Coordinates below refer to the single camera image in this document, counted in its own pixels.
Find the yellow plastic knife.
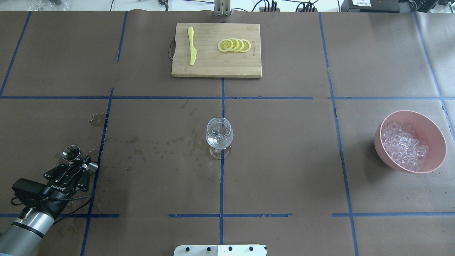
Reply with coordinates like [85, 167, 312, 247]
[187, 26, 197, 65]

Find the steel double jigger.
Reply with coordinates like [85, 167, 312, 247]
[62, 145, 99, 173]

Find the pink bowl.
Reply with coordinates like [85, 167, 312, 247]
[374, 110, 447, 174]

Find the clear wine glass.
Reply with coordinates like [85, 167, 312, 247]
[206, 118, 234, 160]

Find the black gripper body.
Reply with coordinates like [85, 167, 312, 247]
[42, 164, 91, 202]

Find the lemon slice three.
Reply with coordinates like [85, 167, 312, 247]
[234, 38, 244, 52]

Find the bamboo cutting board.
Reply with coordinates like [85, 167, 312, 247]
[172, 23, 263, 78]

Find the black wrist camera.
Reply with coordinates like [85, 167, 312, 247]
[12, 178, 46, 197]

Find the black camera cable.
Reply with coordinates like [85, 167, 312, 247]
[11, 195, 92, 218]

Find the clear ice cubes pile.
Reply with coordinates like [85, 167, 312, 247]
[380, 123, 429, 172]

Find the white pedestal column base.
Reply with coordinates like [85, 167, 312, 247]
[173, 244, 268, 256]

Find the black box device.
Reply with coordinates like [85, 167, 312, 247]
[340, 0, 400, 13]

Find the aluminium frame post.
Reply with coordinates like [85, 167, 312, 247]
[213, 0, 232, 17]

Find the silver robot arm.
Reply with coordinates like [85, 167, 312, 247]
[0, 157, 91, 256]

